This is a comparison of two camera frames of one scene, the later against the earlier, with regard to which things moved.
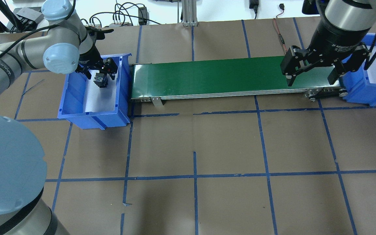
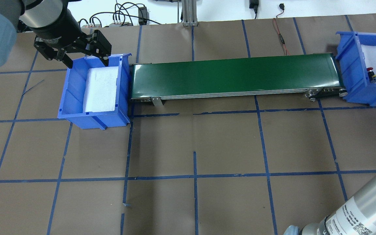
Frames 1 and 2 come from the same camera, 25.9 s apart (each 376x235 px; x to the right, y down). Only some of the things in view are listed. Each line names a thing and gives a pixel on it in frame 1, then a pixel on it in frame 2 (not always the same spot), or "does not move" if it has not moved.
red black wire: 282,7 does not move
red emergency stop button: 101,80 -> 370,73
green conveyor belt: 227,78 does not move
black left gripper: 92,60 -> 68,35
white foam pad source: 97,99 does not move
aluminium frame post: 189,13 does not move
